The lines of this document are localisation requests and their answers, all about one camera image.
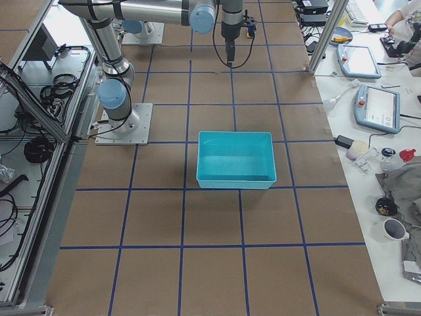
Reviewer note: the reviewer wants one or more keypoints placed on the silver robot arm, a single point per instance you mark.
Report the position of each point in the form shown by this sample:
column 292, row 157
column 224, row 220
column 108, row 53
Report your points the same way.
column 97, row 16
column 232, row 21

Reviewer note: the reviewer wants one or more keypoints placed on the far teach pendant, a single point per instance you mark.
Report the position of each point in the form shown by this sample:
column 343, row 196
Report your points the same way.
column 357, row 62

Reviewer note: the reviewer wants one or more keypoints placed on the teach pendant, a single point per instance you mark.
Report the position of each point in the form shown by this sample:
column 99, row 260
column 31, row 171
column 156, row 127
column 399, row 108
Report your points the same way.
column 377, row 108
column 357, row 62

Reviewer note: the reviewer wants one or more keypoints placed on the blue plate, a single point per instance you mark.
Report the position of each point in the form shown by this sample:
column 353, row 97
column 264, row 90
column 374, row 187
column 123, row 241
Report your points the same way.
column 341, row 36

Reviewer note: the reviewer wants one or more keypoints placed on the near teach pendant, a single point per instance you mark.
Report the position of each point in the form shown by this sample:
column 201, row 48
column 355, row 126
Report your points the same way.
column 377, row 108

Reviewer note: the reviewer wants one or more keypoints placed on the light bulb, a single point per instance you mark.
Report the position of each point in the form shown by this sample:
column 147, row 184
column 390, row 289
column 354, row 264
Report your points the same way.
column 329, row 104

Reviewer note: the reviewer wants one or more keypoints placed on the black power adapter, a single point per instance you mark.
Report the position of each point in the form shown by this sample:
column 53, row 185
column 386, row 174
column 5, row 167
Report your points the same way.
column 343, row 141

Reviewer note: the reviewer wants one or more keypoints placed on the lavender white cup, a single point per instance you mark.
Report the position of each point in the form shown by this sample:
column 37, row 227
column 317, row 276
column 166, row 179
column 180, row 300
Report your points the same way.
column 357, row 149

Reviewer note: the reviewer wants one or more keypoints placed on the clear plastic holder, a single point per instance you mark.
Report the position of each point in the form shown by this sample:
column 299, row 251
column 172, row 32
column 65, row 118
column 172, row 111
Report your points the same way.
column 373, row 155

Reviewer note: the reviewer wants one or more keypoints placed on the grey cloth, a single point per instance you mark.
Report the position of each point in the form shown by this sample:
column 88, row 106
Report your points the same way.
column 403, row 187

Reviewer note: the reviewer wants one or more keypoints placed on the black small bowl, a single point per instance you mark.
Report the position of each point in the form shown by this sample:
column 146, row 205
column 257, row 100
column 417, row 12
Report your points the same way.
column 386, row 207

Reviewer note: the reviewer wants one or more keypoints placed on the white mug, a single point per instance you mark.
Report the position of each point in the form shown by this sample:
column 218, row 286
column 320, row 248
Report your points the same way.
column 389, row 230

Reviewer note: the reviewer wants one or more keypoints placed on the turquoise plastic bin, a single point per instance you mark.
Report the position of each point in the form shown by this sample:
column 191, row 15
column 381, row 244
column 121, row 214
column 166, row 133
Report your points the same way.
column 235, row 160

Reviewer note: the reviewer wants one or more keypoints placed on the grey control box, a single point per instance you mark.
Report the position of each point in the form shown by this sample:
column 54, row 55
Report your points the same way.
column 42, row 48

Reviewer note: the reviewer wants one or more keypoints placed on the aluminium frame post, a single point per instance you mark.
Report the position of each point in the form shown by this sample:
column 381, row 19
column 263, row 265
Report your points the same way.
column 335, row 16

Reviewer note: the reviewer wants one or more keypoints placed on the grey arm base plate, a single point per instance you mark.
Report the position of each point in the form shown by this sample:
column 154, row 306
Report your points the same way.
column 134, row 131

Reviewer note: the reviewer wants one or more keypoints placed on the aluminium frame rail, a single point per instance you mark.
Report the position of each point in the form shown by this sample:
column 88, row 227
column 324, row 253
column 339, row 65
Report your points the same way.
column 30, row 103

